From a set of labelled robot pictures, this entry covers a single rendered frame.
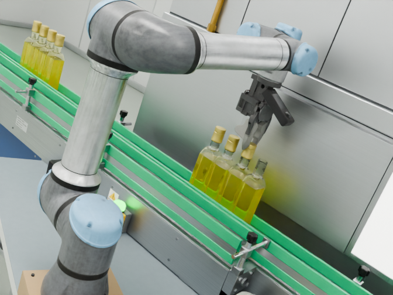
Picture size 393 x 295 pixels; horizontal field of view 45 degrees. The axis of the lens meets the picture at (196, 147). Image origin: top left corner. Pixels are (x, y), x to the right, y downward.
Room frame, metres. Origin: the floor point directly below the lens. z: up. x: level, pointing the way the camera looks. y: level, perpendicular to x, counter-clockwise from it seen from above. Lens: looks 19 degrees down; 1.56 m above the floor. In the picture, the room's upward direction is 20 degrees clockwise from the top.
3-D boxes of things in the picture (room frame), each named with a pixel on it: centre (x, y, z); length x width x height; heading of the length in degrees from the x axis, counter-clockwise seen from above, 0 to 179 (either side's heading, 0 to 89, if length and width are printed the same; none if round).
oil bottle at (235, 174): (1.33, -0.15, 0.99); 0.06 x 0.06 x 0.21; 55
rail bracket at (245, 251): (1.12, -0.23, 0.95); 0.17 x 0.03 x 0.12; 146
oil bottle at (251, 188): (1.29, -0.19, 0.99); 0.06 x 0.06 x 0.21; 56
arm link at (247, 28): (1.26, -0.07, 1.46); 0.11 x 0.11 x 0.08; 43
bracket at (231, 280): (1.14, -0.23, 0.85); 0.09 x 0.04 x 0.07; 146
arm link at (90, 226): (0.90, 0.15, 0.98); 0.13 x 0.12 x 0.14; 43
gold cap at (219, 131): (1.40, -0.05, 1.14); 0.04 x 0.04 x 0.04
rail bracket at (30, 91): (1.68, 0.68, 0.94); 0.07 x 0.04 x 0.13; 146
